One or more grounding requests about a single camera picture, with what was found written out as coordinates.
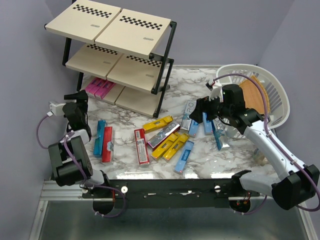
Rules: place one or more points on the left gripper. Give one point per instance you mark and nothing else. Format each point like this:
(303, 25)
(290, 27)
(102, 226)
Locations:
(82, 98)

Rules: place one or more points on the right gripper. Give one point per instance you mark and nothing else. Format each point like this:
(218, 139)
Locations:
(203, 105)

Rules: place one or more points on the pink toothpaste box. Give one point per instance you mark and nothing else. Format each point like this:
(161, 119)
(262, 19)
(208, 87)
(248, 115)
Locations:
(99, 84)
(105, 89)
(90, 89)

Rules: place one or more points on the light blue toothpaste box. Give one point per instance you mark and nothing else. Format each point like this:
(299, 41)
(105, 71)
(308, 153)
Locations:
(186, 151)
(207, 125)
(193, 129)

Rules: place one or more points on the pink toothpaste box back side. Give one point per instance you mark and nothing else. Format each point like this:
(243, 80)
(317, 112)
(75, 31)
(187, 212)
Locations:
(105, 89)

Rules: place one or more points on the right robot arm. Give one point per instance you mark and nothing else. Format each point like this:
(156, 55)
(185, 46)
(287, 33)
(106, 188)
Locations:
(295, 182)

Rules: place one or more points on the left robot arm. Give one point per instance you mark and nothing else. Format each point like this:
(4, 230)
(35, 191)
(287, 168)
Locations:
(69, 159)

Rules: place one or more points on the beige three-tier shelf rack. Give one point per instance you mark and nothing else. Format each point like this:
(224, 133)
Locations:
(126, 47)

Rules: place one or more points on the silver R&O box upper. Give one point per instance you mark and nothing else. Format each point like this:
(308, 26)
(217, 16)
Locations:
(186, 121)

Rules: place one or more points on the silver blue R&O box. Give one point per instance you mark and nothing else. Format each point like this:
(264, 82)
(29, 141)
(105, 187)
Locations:
(220, 134)

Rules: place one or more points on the yellow toothpaste box lower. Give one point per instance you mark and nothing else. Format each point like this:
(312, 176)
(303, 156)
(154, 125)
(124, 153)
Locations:
(177, 144)

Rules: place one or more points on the yellow toothpaste box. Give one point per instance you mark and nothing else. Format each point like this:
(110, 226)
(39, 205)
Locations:
(157, 124)
(177, 144)
(164, 146)

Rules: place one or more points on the blue metallic toothpaste box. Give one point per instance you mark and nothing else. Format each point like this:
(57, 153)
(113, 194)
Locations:
(98, 142)

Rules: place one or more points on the yellow toothpaste box upper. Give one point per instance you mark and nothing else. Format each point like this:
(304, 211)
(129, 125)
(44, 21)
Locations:
(157, 124)

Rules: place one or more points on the silver red R&O box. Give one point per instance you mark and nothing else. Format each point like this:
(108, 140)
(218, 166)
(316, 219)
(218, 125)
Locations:
(157, 139)

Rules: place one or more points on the woven wicker fan tray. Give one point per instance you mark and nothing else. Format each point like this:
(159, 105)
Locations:
(252, 96)

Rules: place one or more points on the red R&O toothpaste box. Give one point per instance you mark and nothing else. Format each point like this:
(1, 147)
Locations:
(108, 145)

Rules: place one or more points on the yellow toothpaste box middle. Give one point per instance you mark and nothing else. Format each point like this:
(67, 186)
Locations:
(164, 146)

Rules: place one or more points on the red toothpaste box barcode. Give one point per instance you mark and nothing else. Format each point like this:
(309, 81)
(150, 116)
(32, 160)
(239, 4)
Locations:
(141, 147)

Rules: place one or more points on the beige paper cup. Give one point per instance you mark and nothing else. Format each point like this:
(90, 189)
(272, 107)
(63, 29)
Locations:
(259, 157)

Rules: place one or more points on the white plastic dish basket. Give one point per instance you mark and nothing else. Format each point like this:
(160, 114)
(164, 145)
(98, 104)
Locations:
(278, 100)

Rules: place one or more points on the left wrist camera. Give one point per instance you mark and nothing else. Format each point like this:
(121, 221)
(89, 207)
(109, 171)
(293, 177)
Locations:
(56, 108)

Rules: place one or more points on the black mounting rail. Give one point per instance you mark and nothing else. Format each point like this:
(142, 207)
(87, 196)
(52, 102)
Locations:
(172, 193)

